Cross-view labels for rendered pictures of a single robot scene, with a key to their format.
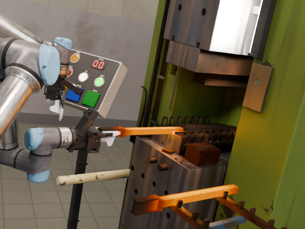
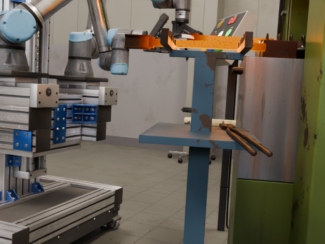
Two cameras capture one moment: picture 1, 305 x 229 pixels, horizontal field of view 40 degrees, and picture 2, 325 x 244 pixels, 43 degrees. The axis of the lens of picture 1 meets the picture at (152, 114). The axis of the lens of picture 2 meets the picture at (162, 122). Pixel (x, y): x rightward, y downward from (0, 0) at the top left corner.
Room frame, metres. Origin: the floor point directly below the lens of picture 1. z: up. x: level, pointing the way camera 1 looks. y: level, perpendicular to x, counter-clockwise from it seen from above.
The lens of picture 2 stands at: (0.26, -1.05, 0.79)
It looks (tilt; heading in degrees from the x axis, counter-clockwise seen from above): 5 degrees down; 46
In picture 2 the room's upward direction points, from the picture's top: 3 degrees clockwise
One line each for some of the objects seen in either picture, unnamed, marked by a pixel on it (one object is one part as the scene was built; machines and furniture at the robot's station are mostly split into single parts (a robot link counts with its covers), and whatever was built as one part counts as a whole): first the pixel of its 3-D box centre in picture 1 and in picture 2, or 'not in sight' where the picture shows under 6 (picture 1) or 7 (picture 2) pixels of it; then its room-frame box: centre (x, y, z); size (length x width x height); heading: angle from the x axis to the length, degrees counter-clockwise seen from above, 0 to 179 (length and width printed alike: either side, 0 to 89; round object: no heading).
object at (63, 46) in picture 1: (61, 51); (182, 0); (1.81, 0.44, 1.23); 0.09 x 0.08 x 0.11; 121
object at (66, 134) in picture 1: (63, 137); (139, 38); (1.40, 0.30, 0.99); 0.08 x 0.05 x 0.08; 39
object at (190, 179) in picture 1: (198, 191); (309, 119); (1.83, -0.28, 0.69); 0.56 x 0.38 x 0.45; 129
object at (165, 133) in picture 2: not in sight; (200, 134); (1.17, -0.28, 0.66); 0.40 x 0.30 x 0.02; 40
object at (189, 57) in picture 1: (217, 59); not in sight; (1.87, -0.24, 1.32); 0.42 x 0.20 x 0.10; 129
